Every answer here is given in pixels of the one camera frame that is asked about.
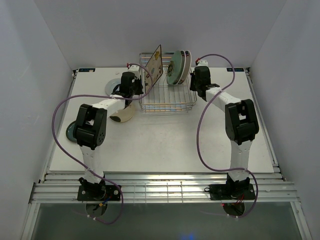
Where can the dark label sticker left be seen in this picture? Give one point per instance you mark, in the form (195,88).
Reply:
(86,70)

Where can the mint green flower plate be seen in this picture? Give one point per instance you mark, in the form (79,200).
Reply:
(174,68)

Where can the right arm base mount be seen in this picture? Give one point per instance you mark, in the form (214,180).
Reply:
(222,192)

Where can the white plate teal rim front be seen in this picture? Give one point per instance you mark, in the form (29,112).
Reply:
(179,82)

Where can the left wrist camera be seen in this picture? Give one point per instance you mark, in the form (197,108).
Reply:
(135,69)

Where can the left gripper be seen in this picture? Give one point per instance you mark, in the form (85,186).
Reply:
(138,81)

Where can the light blue scalloped plate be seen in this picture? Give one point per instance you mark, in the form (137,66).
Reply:
(111,85)

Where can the dark label sticker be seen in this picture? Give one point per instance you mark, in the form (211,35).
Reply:
(86,70)
(235,69)

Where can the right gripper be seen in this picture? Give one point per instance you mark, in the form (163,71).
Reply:
(192,87)

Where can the dark label sticker right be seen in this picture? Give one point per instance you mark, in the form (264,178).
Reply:
(235,69)

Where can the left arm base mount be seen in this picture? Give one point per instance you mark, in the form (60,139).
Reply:
(110,192)

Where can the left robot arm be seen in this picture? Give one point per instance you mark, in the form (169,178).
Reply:
(91,122)

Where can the square floral plate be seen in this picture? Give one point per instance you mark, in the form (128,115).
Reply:
(154,68)

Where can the cream plate with flowers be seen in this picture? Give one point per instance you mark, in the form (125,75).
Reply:
(123,115)

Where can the dark teal saucer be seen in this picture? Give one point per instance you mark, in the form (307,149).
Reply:
(70,132)

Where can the metal wire dish rack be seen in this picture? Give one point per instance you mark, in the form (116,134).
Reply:
(168,99)

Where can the white plate teal rim back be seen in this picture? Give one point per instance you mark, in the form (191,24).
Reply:
(187,67)

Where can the white plate teal rim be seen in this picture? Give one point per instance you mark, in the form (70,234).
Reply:
(187,67)
(179,82)

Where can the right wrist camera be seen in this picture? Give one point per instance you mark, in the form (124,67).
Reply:
(202,63)

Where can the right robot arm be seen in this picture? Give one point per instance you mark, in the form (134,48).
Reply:
(241,127)

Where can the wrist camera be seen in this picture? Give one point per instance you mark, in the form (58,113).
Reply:
(202,63)
(135,69)

